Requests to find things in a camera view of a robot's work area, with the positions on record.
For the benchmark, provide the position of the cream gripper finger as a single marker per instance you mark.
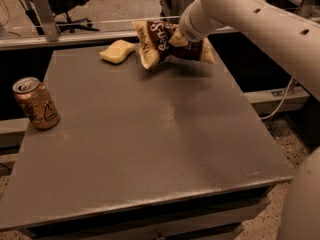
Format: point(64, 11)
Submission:
point(178, 39)

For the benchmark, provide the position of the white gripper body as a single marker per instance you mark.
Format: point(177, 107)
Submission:
point(189, 30)

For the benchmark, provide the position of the brown sea salt chip bag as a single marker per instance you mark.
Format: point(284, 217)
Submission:
point(154, 46)

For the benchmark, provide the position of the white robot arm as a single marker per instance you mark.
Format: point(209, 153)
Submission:
point(293, 42)

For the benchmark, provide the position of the yellow sponge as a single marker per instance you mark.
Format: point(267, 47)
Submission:
point(117, 52)

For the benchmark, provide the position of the black office chair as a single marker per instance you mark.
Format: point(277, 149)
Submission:
point(63, 7)

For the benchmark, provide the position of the orange soda can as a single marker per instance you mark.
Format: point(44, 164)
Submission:
point(35, 101)

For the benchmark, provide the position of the metal guard rail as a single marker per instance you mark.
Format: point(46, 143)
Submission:
point(49, 33)

